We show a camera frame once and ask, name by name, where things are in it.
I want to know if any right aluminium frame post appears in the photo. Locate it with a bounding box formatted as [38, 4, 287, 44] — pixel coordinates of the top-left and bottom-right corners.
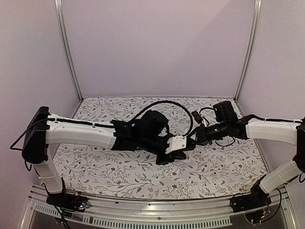
[234, 0, 262, 102]

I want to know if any left aluminium frame post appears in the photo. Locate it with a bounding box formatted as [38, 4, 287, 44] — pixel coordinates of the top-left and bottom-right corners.
[54, 0, 83, 102]

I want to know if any aluminium frame post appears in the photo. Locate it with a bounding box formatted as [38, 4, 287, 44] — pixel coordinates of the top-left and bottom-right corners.
[54, 0, 83, 102]
[234, 0, 262, 102]

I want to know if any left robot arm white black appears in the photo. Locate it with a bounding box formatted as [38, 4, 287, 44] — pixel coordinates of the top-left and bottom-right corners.
[10, 100, 195, 207]

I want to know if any front aluminium rail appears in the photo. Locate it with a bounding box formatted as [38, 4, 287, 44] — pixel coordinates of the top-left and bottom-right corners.
[19, 185, 296, 229]

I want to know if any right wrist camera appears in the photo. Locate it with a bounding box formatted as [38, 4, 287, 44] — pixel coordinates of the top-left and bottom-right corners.
[191, 111, 209, 126]

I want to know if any white remote control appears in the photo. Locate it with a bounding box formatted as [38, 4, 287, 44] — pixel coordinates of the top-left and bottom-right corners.
[181, 144, 195, 164]

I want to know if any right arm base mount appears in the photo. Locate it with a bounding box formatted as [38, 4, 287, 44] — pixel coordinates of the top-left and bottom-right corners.
[230, 194, 271, 213]

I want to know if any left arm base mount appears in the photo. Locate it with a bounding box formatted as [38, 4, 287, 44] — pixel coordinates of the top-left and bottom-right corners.
[46, 192, 91, 212]

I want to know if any floral patterned table mat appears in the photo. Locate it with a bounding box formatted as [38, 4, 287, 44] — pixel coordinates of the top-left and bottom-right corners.
[53, 97, 267, 199]

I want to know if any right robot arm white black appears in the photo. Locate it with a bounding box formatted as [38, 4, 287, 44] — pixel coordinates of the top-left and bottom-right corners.
[187, 101, 305, 208]

